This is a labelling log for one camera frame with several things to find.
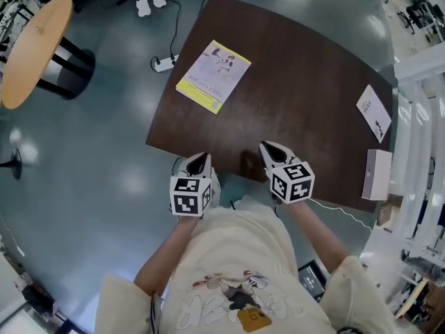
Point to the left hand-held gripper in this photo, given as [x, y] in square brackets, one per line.
[189, 197]

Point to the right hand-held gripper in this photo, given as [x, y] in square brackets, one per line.
[292, 183]

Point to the yellow and white booklet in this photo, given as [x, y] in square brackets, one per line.
[215, 75]

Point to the person's right forearm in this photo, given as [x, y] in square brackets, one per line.
[316, 231]

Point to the person's left forearm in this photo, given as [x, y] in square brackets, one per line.
[167, 249]

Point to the small white leaflet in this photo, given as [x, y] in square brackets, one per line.
[373, 111]

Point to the person's cream trousers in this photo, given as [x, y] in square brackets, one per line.
[253, 204]

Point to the person's cream printed t-shirt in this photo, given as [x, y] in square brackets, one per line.
[226, 249]

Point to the white box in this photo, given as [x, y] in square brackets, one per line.
[377, 176]

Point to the white power strip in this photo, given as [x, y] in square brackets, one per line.
[167, 64]

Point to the brown cardboard box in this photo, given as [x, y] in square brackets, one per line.
[389, 211]

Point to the black office chair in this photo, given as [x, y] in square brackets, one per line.
[419, 14]

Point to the oval wooden table black legs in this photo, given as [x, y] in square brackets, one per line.
[34, 47]

